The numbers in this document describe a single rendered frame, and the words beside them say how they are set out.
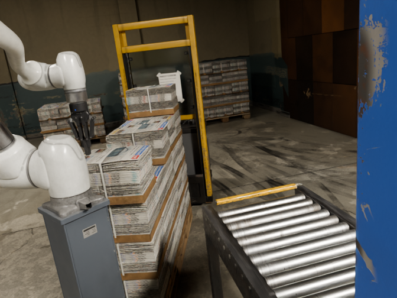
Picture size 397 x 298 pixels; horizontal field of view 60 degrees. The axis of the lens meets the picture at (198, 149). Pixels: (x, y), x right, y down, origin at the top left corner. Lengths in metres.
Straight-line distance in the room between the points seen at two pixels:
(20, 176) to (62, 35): 7.45
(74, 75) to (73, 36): 7.22
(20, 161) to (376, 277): 1.32
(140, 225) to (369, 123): 1.69
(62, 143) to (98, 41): 7.43
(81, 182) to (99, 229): 0.21
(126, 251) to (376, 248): 1.78
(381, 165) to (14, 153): 1.32
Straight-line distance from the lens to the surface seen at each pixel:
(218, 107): 7.41
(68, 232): 1.38
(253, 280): 1.19
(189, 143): 3.55
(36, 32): 8.85
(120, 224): 1.86
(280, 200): 1.71
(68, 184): 1.35
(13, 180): 1.46
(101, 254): 1.49
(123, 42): 3.47
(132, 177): 1.70
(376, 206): 0.19
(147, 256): 1.92
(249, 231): 1.47
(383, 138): 0.18
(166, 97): 2.79
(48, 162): 1.35
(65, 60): 1.54
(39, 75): 1.58
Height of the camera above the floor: 1.52
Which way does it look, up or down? 16 degrees down
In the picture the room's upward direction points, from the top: 6 degrees counter-clockwise
